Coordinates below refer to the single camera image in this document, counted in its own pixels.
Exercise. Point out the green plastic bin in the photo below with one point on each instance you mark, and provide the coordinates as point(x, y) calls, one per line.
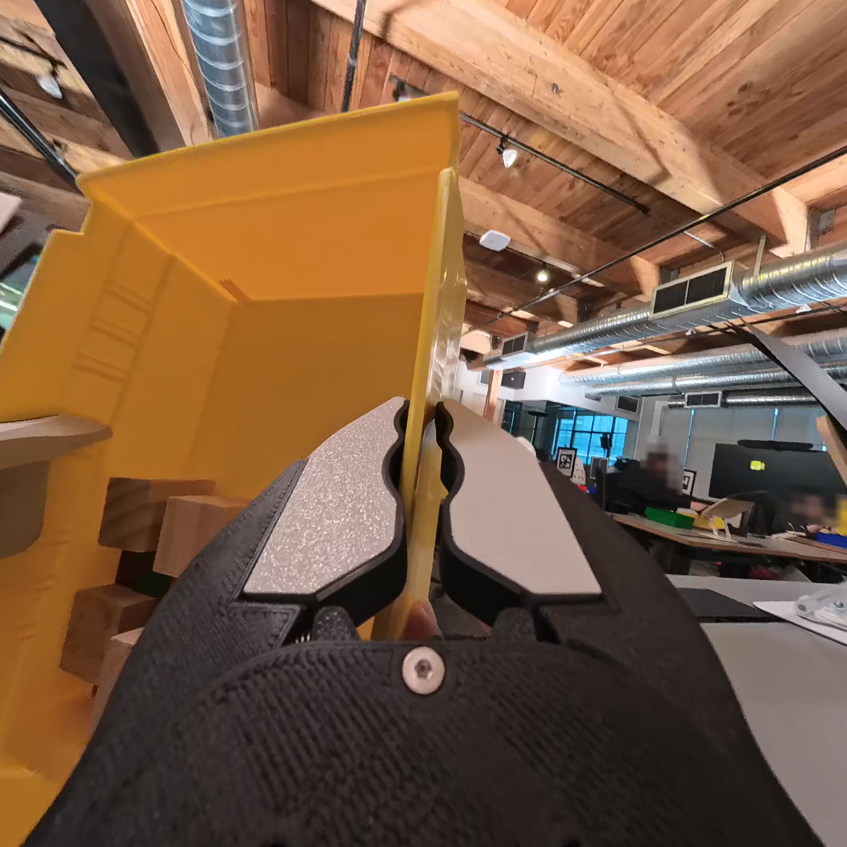
point(668, 517)

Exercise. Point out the yellow plastic bin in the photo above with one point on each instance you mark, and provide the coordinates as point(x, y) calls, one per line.
point(298, 231)

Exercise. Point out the black mat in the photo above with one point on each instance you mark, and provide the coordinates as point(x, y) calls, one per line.
point(721, 603)

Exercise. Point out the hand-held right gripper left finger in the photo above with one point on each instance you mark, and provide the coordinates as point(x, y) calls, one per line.
point(331, 523)

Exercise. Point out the black lighting track rail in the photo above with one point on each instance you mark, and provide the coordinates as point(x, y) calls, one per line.
point(562, 165)

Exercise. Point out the ceiling spot light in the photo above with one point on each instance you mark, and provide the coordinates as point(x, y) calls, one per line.
point(49, 86)
point(508, 155)

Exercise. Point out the black computer monitor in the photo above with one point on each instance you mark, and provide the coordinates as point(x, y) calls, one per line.
point(741, 473)

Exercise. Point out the pile of plain wooden cubes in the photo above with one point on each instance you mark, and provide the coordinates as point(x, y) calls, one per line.
point(198, 529)

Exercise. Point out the air vent grille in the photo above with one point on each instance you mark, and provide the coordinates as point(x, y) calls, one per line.
point(691, 289)

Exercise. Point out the clear bag with white paper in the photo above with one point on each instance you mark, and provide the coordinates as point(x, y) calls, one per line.
point(807, 615)

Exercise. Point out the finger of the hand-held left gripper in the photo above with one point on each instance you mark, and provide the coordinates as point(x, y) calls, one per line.
point(46, 437)

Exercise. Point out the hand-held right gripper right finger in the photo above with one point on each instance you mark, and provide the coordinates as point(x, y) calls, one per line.
point(516, 523)

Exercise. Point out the black and white tag sign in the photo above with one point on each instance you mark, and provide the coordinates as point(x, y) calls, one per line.
point(566, 461)

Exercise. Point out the silver spiral air duct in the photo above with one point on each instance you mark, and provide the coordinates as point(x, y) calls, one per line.
point(222, 66)
point(695, 370)
point(781, 284)

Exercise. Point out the wooden display board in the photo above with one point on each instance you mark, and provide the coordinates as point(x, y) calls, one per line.
point(835, 450)

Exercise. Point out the wooden stand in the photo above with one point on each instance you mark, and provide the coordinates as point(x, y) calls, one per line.
point(728, 513)

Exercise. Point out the white ceiling access point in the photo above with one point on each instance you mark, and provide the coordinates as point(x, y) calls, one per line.
point(495, 240)

